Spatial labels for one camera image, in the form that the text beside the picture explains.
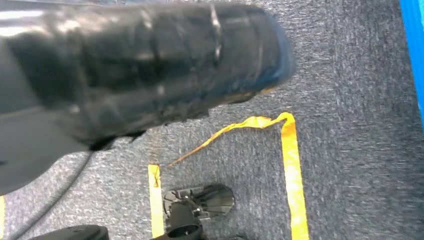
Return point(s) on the dark left robot hand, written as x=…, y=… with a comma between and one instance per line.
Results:
x=132, y=66

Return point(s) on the black robot foot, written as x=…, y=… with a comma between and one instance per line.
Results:
x=212, y=198

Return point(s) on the black robot leg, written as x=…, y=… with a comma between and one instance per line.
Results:
x=73, y=233

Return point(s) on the yellow tape square peeled edge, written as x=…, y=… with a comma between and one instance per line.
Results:
x=291, y=165

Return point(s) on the blue metal shelf rack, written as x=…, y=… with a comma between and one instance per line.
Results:
x=414, y=49

